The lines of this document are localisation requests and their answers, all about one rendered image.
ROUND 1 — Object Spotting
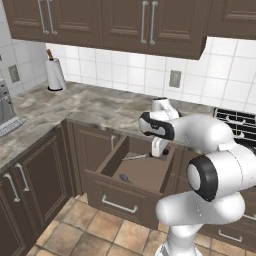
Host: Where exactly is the silver oven handle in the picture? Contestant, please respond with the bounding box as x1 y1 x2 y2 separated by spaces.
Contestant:
217 229 244 244

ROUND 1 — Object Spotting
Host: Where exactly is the black hob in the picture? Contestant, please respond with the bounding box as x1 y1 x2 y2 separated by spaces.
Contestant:
212 106 256 152

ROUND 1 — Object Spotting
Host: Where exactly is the dark grey metal spoon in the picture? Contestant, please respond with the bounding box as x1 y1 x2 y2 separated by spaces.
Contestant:
118 173 132 184

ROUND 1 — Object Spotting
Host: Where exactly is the white paper towel roll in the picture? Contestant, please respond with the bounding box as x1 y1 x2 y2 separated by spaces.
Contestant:
44 48 68 92

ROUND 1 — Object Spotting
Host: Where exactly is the silver upper cupboard handle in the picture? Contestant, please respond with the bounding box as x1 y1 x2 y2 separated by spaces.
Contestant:
139 0 150 45
37 0 50 35
45 0 58 36
148 0 160 46

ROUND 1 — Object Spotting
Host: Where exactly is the grey coffee machine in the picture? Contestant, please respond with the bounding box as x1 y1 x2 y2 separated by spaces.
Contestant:
0 77 27 138

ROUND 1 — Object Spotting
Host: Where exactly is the metallic utensil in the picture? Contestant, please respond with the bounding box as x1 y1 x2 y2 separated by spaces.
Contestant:
122 153 152 161

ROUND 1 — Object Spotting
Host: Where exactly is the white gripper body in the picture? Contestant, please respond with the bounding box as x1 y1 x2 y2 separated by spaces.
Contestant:
151 139 170 158

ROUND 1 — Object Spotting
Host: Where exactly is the brown upper cupboard door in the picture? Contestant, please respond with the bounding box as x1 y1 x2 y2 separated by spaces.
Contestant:
45 0 103 49
205 0 256 41
147 0 208 61
100 0 150 54
2 0 53 44

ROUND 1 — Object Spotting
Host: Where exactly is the open brown drawer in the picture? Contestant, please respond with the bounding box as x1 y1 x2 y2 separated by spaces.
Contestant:
83 134 177 231

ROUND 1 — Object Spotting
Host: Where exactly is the brown lower cupboard door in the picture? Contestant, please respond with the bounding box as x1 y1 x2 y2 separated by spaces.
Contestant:
19 125 74 236
70 122 125 198
0 165 37 256

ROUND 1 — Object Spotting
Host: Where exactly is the silver drawer handle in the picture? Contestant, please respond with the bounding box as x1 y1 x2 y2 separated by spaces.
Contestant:
101 194 139 215

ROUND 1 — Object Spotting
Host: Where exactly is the brown cupboard door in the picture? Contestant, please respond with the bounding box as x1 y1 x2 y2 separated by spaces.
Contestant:
19 125 74 236
100 0 150 54
45 0 103 49
0 165 37 256
2 0 53 44
147 0 208 61
205 0 256 41
70 122 125 198

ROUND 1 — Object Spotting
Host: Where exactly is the grey wall outlet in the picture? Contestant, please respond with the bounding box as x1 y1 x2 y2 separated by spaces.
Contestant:
7 63 21 84
168 69 183 89

